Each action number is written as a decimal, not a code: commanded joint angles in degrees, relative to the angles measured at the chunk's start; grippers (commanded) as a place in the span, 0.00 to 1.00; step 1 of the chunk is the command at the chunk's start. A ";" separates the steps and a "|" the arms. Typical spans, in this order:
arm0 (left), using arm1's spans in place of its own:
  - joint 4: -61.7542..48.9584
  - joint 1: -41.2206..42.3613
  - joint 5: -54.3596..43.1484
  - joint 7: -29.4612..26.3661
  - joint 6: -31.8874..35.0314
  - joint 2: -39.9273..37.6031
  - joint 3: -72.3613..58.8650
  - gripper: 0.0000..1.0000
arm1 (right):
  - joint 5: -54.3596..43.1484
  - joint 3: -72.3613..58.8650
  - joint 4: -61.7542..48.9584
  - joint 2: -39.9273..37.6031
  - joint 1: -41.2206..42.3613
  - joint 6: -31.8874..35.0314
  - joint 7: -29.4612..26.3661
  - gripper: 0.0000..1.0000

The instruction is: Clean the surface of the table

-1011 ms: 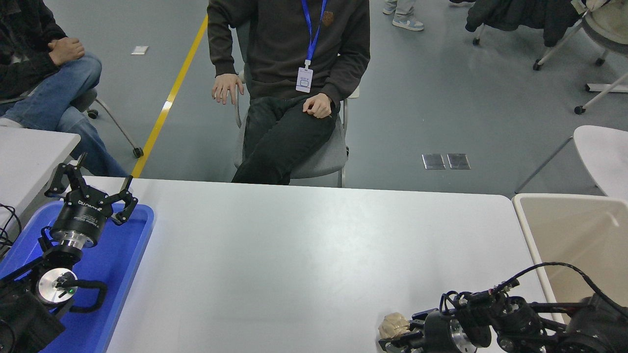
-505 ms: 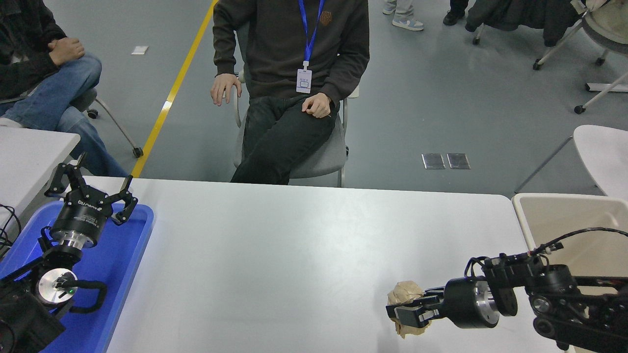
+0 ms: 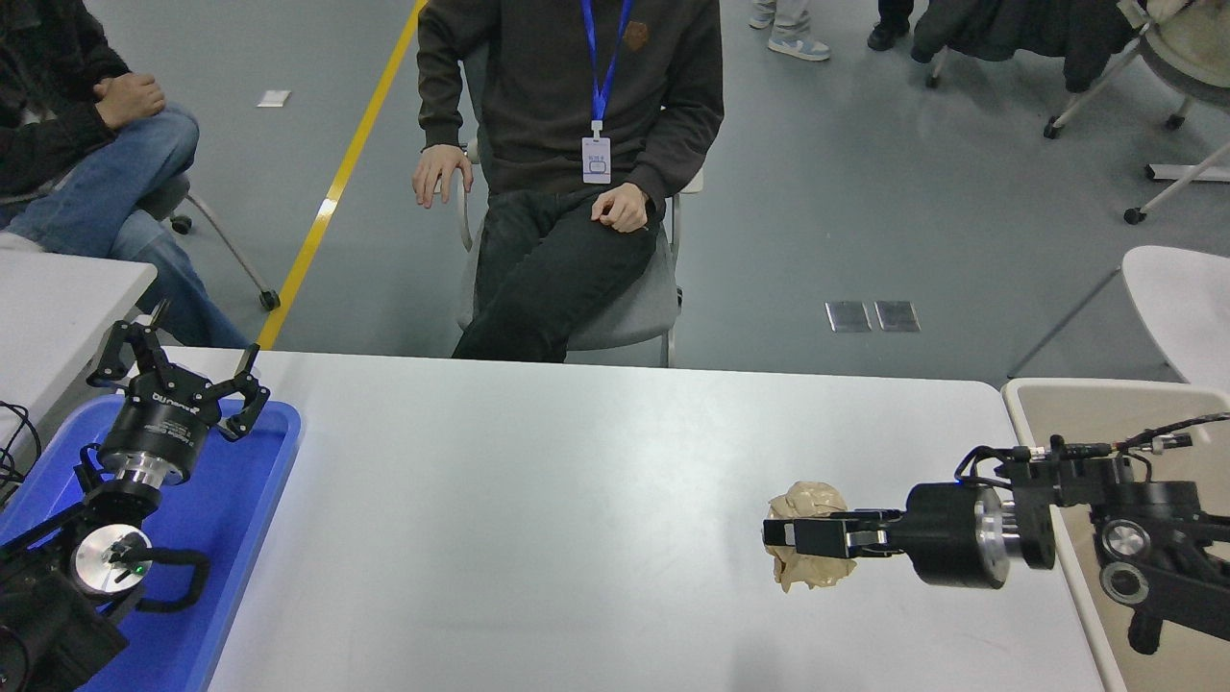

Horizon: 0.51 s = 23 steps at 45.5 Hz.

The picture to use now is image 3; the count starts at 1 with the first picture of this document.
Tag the tan paper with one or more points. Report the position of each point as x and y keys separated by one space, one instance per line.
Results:
x=817 y=500

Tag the lanyard person's left hand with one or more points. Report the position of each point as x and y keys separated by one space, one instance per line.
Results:
x=623 y=207

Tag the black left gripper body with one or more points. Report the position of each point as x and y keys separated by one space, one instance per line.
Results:
x=159 y=428

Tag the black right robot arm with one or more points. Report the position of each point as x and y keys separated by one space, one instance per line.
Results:
x=1163 y=538

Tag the large pale bin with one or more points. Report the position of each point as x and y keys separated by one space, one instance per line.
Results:
x=1086 y=408

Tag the white side table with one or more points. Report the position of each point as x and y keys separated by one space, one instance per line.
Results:
x=48 y=317

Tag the lanyard person's right hand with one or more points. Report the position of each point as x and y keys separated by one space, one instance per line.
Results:
x=440 y=168

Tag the white-legged office chair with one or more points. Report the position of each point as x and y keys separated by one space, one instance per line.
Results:
x=932 y=79

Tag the blue plastic tray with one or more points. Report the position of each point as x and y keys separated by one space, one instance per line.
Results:
x=240 y=500

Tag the metal floor socket plate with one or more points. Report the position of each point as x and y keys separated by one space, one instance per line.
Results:
x=897 y=315
x=848 y=316

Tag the standing person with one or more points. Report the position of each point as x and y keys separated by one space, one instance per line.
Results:
x=886 y=37
x=798 y=46

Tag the grey chair with metal legs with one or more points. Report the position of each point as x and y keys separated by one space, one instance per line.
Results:
x=634 y=308

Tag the grey chair with white legs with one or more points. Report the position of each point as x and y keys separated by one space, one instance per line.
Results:
x=1192 y=77

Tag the seated person in jeans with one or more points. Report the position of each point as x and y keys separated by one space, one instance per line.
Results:
x=67 y=183

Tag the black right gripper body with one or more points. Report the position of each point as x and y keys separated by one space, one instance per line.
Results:
x=942 y=533

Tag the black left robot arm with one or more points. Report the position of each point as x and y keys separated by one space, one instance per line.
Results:
x=43 y=625

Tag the grey wheeled office chair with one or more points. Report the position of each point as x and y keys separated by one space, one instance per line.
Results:
x=168 y=197

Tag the white wheeled chair base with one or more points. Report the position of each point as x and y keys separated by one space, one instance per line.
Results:
x=1187 y=171

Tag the white shell chair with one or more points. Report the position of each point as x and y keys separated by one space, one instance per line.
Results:
x=1182 y=298

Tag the jeans person's right hand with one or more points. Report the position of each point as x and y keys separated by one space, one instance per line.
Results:
x=113 y=117

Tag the jeans person's left hand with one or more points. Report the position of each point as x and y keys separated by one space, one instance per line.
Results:
x=135 y=94

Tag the dark coat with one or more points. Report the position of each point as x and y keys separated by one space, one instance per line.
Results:
x=1019 y=29

